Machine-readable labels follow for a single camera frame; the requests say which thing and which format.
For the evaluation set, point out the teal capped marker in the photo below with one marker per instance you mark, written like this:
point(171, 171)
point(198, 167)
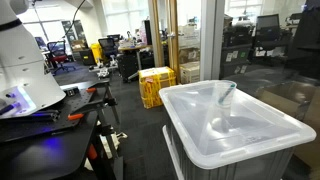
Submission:
point(226, 94)

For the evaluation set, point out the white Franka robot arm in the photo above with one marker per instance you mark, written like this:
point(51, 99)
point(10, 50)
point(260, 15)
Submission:
point(23, 66)

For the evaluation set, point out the clear storage box lid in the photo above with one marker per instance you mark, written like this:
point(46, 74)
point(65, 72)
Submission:
point(200, 110)

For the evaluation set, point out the translucent plastic measuring cup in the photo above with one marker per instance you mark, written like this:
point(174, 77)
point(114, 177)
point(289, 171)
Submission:
point(230, 100)

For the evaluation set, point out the black storage shelf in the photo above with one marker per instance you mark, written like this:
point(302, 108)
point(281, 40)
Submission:
point(236, 53)

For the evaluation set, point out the grey plastic storage box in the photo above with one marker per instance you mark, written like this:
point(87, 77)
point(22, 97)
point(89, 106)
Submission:
point(253, 168)

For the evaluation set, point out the cardboard box with black tape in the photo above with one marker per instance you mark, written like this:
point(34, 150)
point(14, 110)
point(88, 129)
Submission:
point(286, 96)

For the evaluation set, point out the beige cardboard carton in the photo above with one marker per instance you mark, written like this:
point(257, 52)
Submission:
point(190, 72)

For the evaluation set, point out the black rolling cabinet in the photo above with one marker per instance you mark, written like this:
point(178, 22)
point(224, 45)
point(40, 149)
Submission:
point(128, 66)

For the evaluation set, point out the round wooden table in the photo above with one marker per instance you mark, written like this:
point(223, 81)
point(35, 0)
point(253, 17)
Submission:
point(133, 47)

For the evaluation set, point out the spare clear plastic lid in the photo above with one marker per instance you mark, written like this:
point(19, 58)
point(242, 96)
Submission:
point(170, 146)

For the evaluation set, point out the small white floor robot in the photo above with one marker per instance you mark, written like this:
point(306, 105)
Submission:
point(104, 70)

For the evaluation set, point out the blue mesh office chair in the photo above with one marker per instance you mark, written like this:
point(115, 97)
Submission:
point(108, 46)

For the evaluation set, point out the yellow bin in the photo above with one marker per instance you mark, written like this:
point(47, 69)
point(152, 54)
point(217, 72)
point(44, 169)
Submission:
point(96, 52)

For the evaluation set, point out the red office chair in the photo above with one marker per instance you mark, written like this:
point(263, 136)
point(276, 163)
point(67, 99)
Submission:
point(57, 53)

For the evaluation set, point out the black perforated breadboard plate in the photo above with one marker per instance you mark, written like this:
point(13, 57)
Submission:
point(50, 125)

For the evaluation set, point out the black high back chair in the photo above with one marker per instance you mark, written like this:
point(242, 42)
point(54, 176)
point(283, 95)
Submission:
point(268, 30)

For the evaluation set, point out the black work table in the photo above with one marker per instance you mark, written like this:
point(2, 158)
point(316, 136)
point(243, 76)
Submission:
point(50, 156)

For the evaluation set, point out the wooden door frame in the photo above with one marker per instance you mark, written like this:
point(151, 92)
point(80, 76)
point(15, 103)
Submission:
point(172, 40)

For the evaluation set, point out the white partition post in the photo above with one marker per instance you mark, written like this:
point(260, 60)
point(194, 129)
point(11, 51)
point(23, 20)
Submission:
point(211, 40)

